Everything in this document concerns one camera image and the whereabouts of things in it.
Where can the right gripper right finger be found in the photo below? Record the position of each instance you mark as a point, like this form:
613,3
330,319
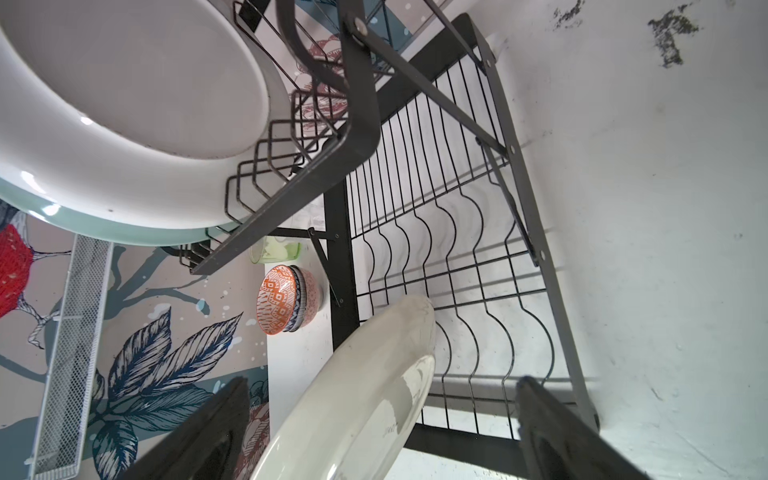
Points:
556,444

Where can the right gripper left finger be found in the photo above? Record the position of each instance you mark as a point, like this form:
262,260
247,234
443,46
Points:
206,446

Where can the white plate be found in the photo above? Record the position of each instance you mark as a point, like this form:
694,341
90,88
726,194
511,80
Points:
154,114
354,419

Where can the red patterned bowl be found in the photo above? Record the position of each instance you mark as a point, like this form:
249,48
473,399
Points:
314,296

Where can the black two-tier dish rack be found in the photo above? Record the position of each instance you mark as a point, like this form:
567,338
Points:
409,178

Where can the pale green plate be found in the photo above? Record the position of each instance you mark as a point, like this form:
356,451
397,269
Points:
18,205

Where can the white wire wall basket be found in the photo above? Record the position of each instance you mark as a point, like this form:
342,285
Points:
63,420

